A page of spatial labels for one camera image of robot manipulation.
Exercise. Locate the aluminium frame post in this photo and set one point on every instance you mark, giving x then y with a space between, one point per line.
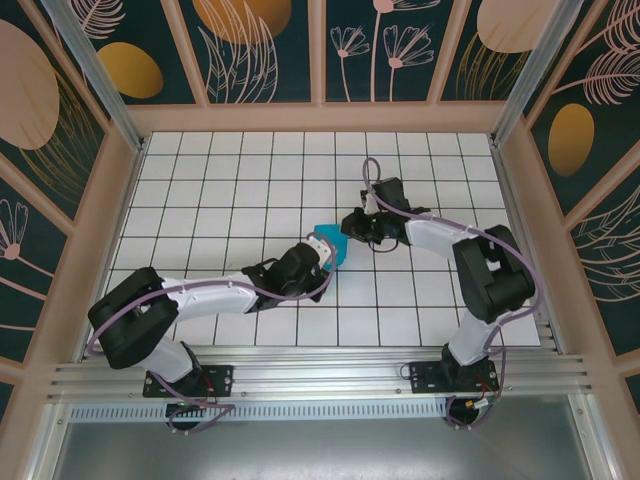
530 70
100 85

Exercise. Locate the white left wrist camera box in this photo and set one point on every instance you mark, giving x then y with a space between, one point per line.
320 250

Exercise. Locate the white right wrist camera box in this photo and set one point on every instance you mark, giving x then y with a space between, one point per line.
370 204

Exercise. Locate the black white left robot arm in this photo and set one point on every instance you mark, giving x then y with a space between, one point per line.
135 320

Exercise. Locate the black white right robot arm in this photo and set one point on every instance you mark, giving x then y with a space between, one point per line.
495 280

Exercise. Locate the grey metal sheet panel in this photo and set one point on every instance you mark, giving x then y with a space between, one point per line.
320 450

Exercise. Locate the aluminium mounting rail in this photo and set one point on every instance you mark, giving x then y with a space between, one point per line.
320 372

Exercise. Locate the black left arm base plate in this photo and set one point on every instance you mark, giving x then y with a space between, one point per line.
220 375

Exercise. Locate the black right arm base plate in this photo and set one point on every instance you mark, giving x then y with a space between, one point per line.
425 377

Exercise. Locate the blue square paper sheet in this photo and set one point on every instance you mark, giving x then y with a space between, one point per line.
330 232

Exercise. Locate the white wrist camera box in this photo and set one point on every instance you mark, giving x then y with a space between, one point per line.
370 204
320 250

